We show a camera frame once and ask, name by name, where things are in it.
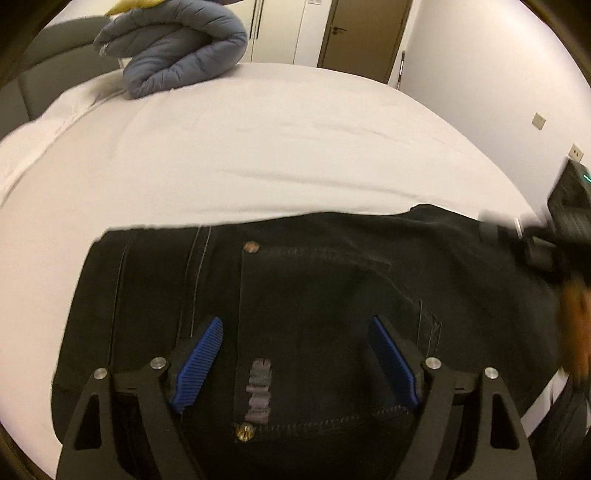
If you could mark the grey rolled duvet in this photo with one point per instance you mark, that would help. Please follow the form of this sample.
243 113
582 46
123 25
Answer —
178 46

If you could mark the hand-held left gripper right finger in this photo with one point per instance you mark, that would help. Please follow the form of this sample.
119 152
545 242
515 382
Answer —
395 355

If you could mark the brown wooden door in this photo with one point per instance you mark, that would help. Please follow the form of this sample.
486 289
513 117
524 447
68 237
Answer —
362 34

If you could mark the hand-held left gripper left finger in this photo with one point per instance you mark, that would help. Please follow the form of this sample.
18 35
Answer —
196 360

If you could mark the white wardrobe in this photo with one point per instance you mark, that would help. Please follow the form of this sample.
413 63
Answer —
277 30

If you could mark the person's right hand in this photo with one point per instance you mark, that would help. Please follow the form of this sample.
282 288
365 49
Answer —
576 323

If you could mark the grey upholstered headboard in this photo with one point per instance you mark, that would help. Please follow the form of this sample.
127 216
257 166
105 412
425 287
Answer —
41 74

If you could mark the yellow cloth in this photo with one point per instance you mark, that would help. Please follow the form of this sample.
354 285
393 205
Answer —
131 5

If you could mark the black denim pants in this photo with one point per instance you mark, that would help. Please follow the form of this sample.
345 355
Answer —
300 323

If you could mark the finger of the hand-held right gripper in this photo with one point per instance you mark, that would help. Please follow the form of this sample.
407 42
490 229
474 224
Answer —
501 228

